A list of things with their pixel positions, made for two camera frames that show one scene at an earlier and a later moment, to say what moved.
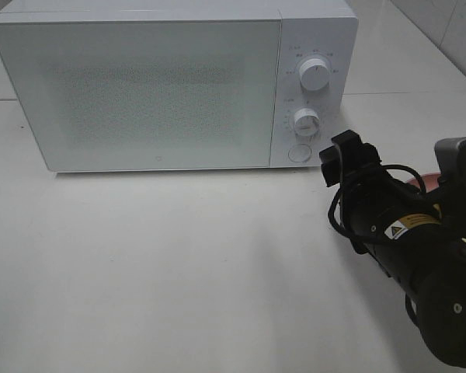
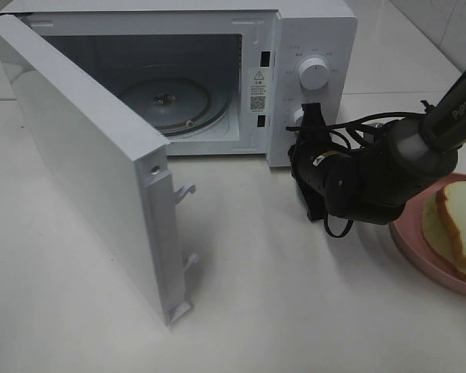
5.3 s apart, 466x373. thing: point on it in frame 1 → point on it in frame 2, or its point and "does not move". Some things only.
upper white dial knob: [314, 74] does not move
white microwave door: [136, 95] → [116, 156]
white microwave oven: [166, 88] does not move
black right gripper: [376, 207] → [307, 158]
